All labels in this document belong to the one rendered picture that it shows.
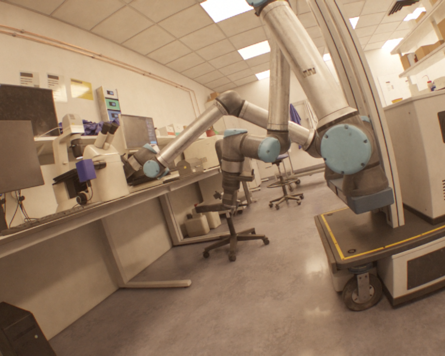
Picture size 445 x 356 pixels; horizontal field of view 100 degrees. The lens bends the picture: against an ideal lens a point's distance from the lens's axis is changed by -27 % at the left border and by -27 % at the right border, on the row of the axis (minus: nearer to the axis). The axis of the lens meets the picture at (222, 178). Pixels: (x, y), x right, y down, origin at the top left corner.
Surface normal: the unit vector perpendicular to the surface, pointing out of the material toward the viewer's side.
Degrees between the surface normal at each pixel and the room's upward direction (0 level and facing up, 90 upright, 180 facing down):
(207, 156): 90
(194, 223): 92
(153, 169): 92
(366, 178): 70
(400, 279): 90
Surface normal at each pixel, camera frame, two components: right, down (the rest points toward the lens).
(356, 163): -0.56, 0.29
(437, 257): -0.24, 0.12
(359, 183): -0.71, -0.11
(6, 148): 0.89, -0.30
